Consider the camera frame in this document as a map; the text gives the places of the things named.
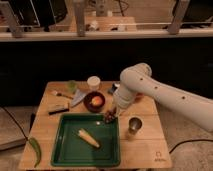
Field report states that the green chili pepper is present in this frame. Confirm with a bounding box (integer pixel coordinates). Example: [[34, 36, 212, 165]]
[[28, 137, 42, 167]]

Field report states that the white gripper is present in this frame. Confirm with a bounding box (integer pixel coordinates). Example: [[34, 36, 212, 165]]
[[113, 97, 129, 117]]

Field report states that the wooden cutting board table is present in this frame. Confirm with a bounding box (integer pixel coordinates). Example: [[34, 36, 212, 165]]
[[19, 81, 172, 170]]

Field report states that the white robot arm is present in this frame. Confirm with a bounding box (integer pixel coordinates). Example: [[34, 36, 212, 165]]
[[113, 63, 213, 132]]

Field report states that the dark small object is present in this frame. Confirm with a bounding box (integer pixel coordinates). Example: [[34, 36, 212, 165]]
[[108, 83, 120, 95]]

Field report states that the black cable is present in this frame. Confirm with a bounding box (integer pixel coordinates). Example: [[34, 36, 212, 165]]
[[0, 105, 30, 142]]

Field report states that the yellow corn cob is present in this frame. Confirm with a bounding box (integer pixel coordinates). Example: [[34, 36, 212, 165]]
[[78, 129, 100, 148]]

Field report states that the dark purple grape bunch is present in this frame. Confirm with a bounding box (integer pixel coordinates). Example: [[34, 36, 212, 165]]
[[104, 110, 116, 123]]

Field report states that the orange peach fruit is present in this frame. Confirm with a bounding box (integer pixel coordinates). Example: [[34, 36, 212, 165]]
[[91, 96, 103, 106]]

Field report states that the metal cup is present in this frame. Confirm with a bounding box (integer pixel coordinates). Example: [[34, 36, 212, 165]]
[[128, 117, 142, 134]]

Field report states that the white paper cup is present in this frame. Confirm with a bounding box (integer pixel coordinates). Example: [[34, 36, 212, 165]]
[[87, 76, 101, 91]]

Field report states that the green plastic tray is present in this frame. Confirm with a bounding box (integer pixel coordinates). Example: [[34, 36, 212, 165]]
[[51, 114, 120, 167]]

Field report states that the green small cup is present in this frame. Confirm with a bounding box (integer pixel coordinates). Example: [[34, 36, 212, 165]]
[[67, 80, 77, 93]]

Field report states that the dark brown bowl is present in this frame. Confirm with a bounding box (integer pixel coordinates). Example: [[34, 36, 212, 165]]
[[83, 91, 105, 113]]

